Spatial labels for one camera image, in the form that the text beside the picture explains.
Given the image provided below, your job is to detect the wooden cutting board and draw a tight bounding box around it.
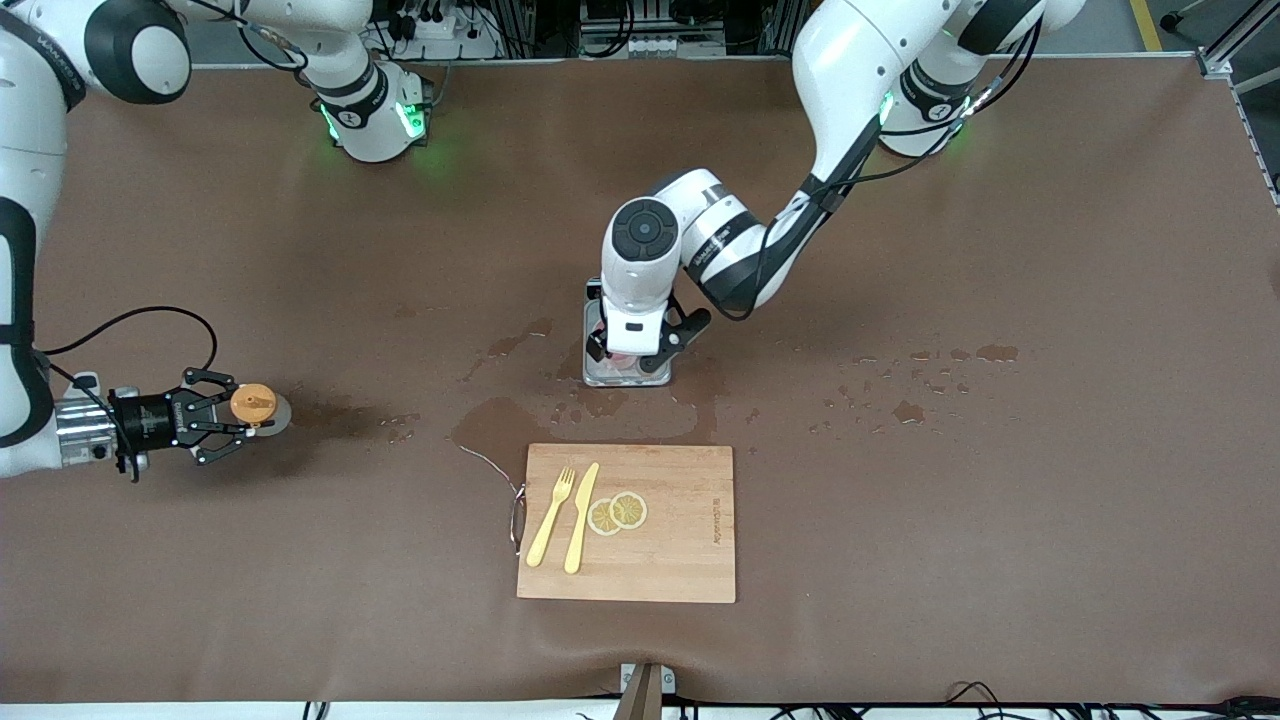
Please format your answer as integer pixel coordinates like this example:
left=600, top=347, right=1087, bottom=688
left=516, top=443, right=738, bottom=605

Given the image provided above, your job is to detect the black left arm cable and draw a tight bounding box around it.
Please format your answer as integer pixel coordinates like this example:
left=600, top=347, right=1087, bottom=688
left=745, top=0, right=1046, bottom=323

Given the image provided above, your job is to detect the brown table mat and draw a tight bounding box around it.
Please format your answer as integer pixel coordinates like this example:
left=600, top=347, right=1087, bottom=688
left=0, top=55, right=1280, bottom=706

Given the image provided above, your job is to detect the long white power strip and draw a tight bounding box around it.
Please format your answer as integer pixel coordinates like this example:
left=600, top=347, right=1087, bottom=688
left=580, top=36, right=727, bottom=59

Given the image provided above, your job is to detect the yellow plastic fork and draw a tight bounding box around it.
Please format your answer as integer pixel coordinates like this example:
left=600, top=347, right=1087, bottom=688
left=526, top=466, right=578, bottom=569

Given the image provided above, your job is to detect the yellow plastic knife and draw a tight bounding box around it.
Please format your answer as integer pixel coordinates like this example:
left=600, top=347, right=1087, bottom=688
left=563, top=462, right=601, bottom=576

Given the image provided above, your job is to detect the pink plastic cup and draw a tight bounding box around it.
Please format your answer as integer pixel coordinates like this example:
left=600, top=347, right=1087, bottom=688
left=598, top=345, right=653, bottom=379

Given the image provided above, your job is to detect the silver kitchen scale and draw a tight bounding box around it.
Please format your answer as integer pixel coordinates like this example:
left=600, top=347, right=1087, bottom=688
left=582, top=278, right=673, bottom=389

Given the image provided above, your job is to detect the thin silver cord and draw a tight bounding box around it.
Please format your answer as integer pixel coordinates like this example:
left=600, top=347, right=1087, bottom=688
left=457, top=441, right=524, bottom=494

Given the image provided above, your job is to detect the aluminium frame profile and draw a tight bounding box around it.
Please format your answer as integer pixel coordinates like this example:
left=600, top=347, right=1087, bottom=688
left=1195, top=0, right=1280, bottom=101

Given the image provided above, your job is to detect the sauce bottle with orange cap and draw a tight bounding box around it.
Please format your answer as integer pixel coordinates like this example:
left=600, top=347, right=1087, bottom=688
left=229, top=383, right=294, bottom=436

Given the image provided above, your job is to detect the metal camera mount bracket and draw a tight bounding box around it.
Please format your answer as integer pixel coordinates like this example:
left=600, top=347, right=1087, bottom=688
left=612, top=662, right=677, bottom=720

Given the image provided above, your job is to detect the white power strip with plugs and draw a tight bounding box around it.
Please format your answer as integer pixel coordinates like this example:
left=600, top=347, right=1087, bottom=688
left=395, top=10, right=501, bottom=61

